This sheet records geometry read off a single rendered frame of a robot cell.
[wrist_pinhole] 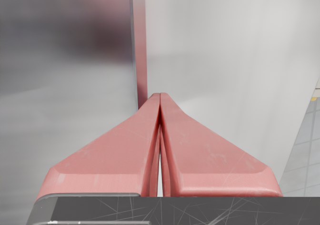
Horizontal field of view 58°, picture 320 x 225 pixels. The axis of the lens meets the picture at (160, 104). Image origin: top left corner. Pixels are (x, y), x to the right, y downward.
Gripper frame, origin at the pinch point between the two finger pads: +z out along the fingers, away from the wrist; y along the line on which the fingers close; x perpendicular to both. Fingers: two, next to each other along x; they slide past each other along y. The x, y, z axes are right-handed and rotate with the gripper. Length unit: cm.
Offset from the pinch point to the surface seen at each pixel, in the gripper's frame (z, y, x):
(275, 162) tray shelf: 4.3, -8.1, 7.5
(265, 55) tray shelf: 4.1, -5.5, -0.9
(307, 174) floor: 102, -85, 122
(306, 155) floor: 101, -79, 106
